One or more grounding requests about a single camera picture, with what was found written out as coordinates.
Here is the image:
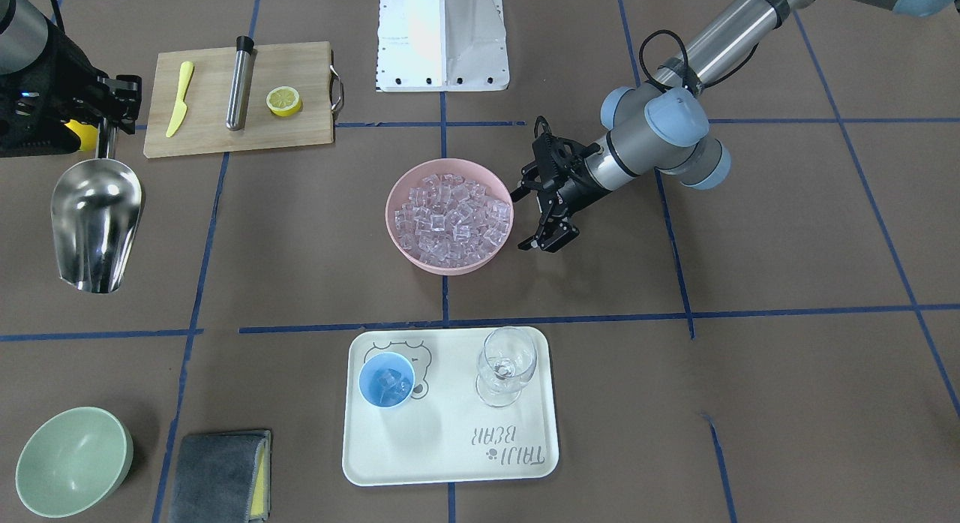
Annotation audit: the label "steel ice scoop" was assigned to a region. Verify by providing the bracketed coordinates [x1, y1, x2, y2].
[50, 121, 146, 294]

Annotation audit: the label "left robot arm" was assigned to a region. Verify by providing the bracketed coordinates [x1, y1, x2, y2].
[511, 0, 958, 253]

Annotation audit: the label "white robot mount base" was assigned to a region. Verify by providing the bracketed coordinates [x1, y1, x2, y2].
[375, 0, 511, 93]

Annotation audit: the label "lemon half slice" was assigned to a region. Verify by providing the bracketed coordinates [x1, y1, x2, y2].
[266, 86, 302, 117]

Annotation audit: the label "steel cylinder muddler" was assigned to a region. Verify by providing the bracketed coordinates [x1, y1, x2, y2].
[225, 35, 255, 132]

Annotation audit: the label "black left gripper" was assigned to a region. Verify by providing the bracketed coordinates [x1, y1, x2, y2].
[510, 116, 611, 253]

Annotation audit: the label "yellow plastic knife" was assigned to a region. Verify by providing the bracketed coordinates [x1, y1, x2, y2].
[165, 61, 195, 139]

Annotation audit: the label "green bowl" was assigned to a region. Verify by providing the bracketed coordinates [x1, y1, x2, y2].
[15, 407, 134, 518]

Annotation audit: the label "clear ice cubes pile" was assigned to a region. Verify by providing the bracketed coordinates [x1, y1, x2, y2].
[386, 172, 513, 270]

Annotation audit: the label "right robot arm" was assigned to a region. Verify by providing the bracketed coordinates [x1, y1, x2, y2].
[1, 0, 142, 158]

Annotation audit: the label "wooden cutting board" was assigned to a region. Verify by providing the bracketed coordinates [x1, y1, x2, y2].
[143, 41, 334, 158]

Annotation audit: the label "pink bowl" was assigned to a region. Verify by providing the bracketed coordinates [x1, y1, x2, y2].
[385, 158, 514, 276]

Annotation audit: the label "ice cubes in cup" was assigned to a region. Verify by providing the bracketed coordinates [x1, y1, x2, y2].
[371, 368, 413, 407]

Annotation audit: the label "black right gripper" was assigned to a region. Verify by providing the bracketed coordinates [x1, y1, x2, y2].
[63, 75, 142, 134]

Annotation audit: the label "light blue cup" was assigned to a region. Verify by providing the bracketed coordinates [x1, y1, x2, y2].
[358, 352, 416, 409]

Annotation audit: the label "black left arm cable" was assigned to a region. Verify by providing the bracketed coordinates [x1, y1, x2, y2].
[639, 29, 758, 89]

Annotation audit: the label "whole yellow lemon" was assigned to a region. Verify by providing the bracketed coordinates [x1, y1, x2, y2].
[65, 120, 98, 152]

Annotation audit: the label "clear wine glass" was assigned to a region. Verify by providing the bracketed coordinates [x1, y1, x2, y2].
[475, 326, 539, 409]

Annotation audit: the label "cream bear tray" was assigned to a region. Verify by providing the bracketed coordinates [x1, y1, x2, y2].
[342, 326, 561, 486]

